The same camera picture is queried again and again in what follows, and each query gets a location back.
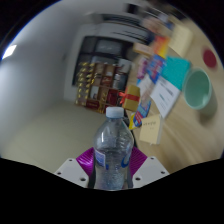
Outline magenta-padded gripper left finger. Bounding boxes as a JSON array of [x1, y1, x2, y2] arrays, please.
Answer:
[[53, 147, 98, 189]]

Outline clear plastic water bottle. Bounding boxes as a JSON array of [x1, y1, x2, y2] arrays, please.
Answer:
[[92, 106, 135, 191]]

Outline ceiling light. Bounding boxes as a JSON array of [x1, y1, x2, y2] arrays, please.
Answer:
[[1, 44, 18, 61]]

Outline wooden shelf unit with trophies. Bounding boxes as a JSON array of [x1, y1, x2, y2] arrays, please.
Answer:
[[74, 60, 133, 115]]

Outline cream book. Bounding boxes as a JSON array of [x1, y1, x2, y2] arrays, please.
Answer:
[[139, 113, 164, 146], [168, 23, 194, 58]]

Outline teal notebook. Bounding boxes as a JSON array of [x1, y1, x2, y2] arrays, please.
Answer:
[[163, 55, 192, 92]]

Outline blue and red book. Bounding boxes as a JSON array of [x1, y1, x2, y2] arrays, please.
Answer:
[[148, 54, 167, 84]]

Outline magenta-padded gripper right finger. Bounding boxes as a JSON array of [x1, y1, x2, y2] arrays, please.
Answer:
[[126, 146, 170, 189]]

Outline orange book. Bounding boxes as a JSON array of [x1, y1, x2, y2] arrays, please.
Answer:
[[152, 34, 171, 59]]

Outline pale green cup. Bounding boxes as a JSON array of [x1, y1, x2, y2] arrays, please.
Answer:
[[182, 67, 218, 118]]

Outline blue picture book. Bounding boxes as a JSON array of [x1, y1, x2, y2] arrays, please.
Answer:
[[133, 98, 153, 129]]

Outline dark glass door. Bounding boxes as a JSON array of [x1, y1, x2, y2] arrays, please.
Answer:
[[72, 35, 129, 86]]

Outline yellow gift box red ribbon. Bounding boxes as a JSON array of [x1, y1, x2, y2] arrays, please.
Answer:
[[118, 84, 141, 113]]

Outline white printed booklet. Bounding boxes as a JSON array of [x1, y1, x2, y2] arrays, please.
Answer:
[[149, 75, 182, 119]]

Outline pink box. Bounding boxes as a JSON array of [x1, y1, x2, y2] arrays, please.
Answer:
[[136, 56, 151, 81]]

